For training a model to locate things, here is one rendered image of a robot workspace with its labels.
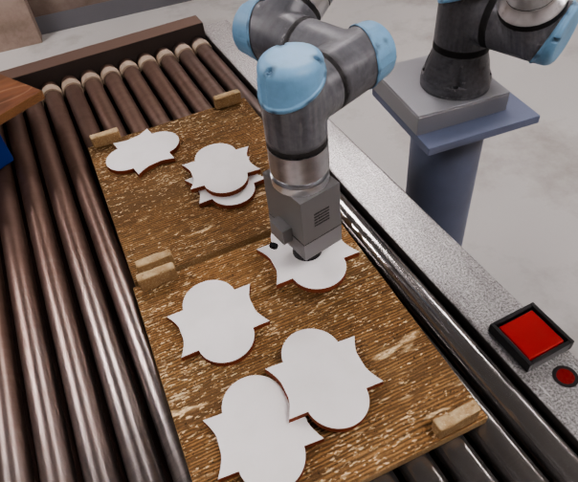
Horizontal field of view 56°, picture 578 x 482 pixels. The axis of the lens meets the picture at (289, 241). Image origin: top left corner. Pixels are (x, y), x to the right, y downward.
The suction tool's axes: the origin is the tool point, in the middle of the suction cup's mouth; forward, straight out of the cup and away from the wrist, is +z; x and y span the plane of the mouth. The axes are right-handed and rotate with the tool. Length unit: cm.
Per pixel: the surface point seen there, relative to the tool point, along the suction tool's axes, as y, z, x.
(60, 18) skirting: -353, 90, 46
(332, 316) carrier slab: 8.5, 4.0, -2.3
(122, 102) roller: -71, 6, -1
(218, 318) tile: -0.8, 3.0, -15.6
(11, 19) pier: -348, 79, 16
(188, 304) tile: -5.9, 3.0, -17.7
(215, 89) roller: -60, 6, 18
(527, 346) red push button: 28.3, 4.8, 14.9
